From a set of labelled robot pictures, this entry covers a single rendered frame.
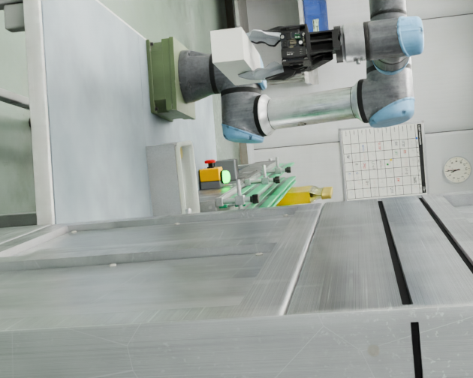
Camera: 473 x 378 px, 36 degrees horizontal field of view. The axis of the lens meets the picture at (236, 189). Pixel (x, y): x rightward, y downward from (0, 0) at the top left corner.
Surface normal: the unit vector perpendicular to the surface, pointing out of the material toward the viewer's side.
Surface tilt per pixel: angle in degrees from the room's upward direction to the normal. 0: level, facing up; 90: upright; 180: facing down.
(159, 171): 90
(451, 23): 90
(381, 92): 106
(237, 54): 90
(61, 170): 0
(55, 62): 0
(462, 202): 90
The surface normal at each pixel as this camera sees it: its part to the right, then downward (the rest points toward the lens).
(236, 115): -0.43, -0.08
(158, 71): -0.18, -0.04
